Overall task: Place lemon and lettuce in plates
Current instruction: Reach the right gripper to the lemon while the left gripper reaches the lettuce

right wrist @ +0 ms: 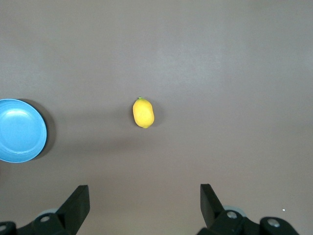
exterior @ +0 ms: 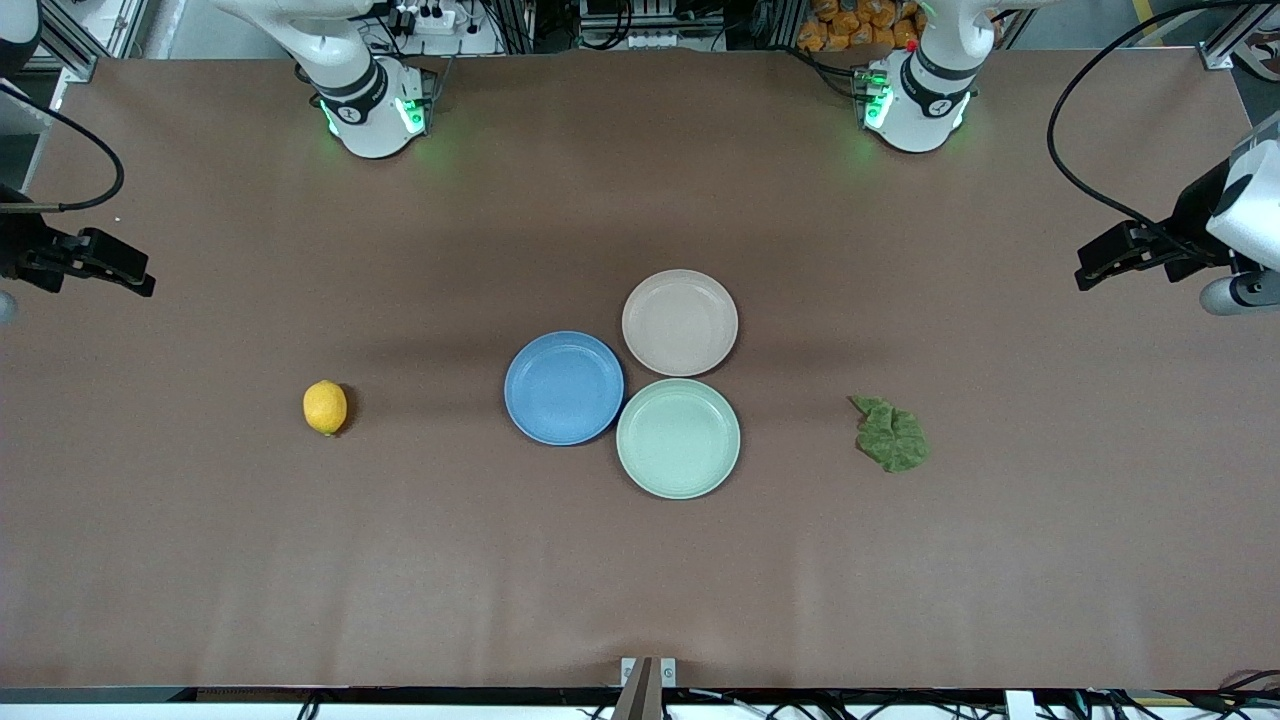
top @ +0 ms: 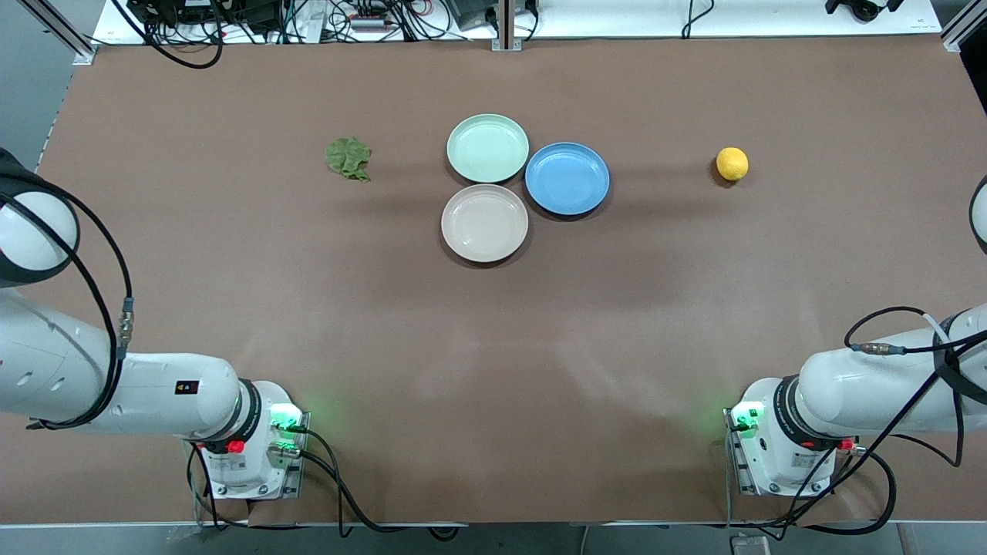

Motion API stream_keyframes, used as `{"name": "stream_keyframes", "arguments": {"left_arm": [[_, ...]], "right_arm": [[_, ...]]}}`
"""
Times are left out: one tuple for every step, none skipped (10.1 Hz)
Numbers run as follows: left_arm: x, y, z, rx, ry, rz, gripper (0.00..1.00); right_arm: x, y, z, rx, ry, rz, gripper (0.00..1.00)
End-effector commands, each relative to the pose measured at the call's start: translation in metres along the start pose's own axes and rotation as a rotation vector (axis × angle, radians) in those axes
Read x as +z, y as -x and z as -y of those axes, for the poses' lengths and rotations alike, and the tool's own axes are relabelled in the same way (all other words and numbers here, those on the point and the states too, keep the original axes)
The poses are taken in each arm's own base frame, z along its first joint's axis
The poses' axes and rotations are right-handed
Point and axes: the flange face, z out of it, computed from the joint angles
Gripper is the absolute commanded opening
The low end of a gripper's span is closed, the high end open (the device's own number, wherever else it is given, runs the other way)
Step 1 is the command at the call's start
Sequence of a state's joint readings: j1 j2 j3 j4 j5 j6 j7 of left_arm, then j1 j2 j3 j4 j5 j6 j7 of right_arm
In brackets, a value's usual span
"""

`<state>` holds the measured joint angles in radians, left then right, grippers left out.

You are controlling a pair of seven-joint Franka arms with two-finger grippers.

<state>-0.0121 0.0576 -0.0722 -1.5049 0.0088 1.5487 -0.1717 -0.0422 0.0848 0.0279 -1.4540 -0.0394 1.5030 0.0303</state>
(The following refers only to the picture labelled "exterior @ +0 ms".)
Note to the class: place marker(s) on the orange snack packets bag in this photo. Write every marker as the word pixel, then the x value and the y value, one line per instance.
pixel 850 25

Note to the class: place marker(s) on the green lettuce leaf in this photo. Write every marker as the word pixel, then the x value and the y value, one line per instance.
pixel 892 440

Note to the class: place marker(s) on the yellow lemon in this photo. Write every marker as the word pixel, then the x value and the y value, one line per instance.
pixel 325 408

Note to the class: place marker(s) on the light green plate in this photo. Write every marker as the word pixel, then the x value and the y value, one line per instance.
pixel 678 438

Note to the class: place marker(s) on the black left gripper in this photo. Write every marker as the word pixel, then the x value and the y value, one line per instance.
pixel 1190 222

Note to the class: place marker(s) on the blue plate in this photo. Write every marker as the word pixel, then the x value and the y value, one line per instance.
pixel 564 388

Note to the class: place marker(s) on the beige plate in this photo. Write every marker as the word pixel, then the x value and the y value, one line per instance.
pixel 680 323

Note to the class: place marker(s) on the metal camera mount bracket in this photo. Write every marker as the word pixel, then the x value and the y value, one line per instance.
pixel 648 685

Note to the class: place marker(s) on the aluminium frame profile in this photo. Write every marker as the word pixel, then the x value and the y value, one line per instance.
pixel 70 40
pixel 1225 45

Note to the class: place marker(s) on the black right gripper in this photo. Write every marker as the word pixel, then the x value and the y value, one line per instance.
pixel 20 250

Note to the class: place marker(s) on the white flat power strip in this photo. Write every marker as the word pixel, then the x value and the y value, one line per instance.
pixel 650 40

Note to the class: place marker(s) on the white power strip with plugs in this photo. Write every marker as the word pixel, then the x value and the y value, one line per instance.
pixel 435 20

